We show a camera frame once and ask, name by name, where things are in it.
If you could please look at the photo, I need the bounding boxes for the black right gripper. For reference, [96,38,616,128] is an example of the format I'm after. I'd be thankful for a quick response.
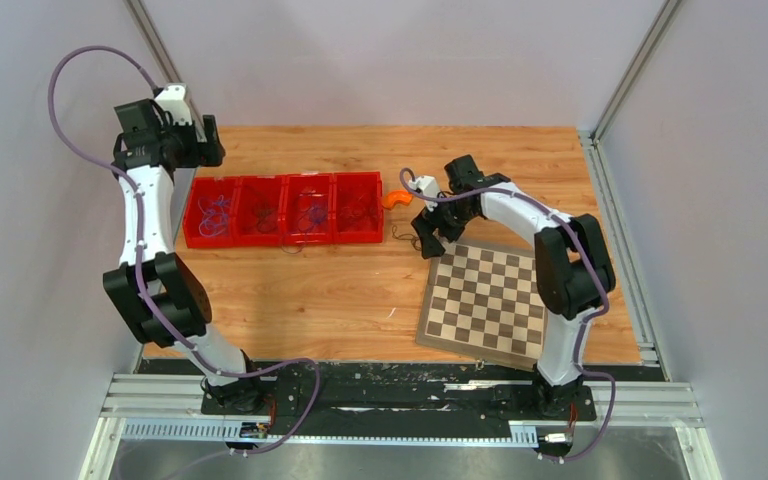
[412,191,477,259]

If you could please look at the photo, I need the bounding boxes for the blue cable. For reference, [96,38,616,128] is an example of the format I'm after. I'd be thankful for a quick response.
[197,193,234,240]

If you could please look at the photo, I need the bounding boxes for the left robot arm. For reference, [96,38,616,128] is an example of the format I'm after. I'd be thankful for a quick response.
[103,84,266,414]

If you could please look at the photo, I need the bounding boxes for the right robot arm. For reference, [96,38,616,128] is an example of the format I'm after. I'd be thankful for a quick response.
[399,155,616,418]

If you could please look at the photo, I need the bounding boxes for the orange plastic piece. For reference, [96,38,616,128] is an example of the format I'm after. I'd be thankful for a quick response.
[381,190,414,210]

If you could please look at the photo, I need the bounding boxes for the wooden chessboard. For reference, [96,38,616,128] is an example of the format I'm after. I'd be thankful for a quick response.
[415,240,548,371]

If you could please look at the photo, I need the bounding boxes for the red plastic compartment tray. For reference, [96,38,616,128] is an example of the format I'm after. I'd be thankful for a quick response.
[182,172,383,249]

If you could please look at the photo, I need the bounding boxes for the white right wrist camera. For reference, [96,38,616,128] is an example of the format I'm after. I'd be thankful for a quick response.
[409,175,441,212]

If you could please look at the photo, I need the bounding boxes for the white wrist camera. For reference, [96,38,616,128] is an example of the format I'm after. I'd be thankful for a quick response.
[409,175,441,212]
[154,83,194,126]

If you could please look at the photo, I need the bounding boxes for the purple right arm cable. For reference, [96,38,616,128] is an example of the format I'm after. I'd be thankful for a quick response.
[398,167,618,464]

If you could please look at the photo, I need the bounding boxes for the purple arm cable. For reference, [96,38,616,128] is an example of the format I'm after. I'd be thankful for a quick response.
[398,167,618,464]
[47,45,322,458]

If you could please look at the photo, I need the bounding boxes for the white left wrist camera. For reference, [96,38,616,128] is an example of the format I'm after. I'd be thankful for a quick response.
[154,83,194,126]

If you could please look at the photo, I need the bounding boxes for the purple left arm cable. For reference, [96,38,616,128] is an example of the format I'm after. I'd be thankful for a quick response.
[47,45,322,458]

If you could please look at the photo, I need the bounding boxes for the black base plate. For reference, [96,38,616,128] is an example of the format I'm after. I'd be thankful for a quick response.
[135,357,667,439]

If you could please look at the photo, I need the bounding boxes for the aluminium frame rail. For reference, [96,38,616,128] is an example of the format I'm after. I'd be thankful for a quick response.
[80,374,721,479]

